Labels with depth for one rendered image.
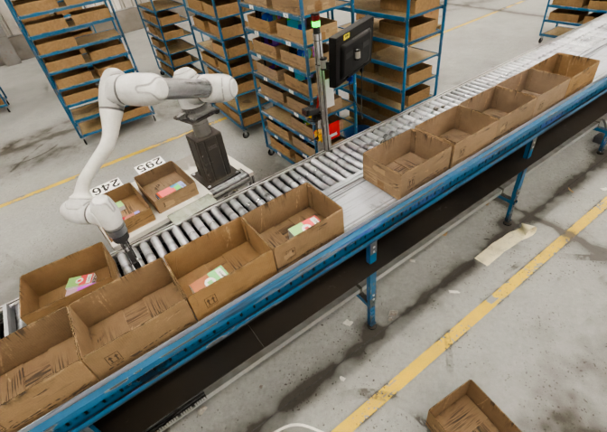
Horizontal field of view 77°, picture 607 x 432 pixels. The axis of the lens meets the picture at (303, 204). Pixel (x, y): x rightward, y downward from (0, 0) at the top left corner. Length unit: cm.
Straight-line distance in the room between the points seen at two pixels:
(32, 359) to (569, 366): 266
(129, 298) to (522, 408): 204
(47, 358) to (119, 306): 31
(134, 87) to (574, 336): 272
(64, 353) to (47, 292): 59
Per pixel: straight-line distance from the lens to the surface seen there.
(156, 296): 186
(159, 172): 286
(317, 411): 238
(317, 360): 250
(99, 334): 186
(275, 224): 198
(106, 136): 192
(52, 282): 237
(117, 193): 280
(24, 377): 194
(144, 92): 179
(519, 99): 293
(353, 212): 201
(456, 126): 273
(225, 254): 190
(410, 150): 246
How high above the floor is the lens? 220
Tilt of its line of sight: 39 degrees down
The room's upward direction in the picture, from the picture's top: 8 degrees counter-clockwise
